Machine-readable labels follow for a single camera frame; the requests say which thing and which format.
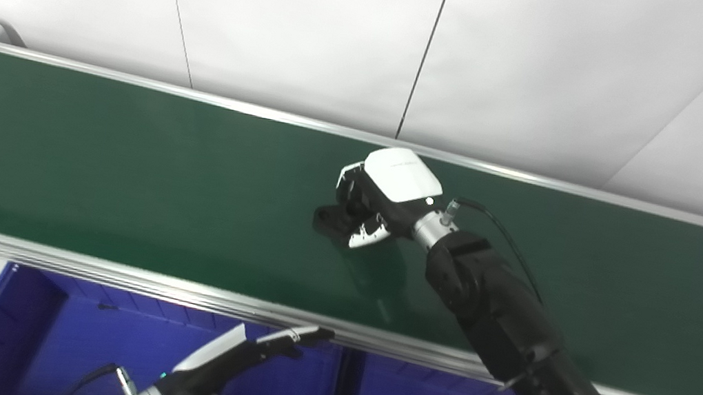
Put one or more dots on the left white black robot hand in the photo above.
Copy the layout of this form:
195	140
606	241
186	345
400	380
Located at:
216	358

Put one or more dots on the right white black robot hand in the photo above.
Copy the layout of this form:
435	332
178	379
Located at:
400	177

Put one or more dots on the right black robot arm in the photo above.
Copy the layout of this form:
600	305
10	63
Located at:
513	326

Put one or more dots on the green conveyor belt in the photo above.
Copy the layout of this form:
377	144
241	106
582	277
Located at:
119	170

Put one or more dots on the black flanged machine part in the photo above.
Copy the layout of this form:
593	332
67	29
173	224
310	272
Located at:
329	217

